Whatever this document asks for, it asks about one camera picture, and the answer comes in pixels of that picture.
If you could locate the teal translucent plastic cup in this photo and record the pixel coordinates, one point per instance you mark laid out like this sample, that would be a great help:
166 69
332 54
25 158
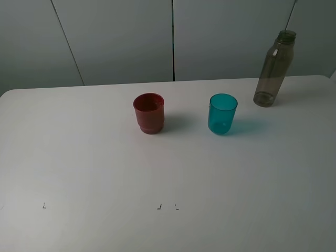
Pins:
222 108

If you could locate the red plastic cup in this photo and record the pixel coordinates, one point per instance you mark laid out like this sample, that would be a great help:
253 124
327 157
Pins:
149 111

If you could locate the smoky translucent water bottle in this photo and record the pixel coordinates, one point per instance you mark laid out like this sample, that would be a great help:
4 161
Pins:
278 59

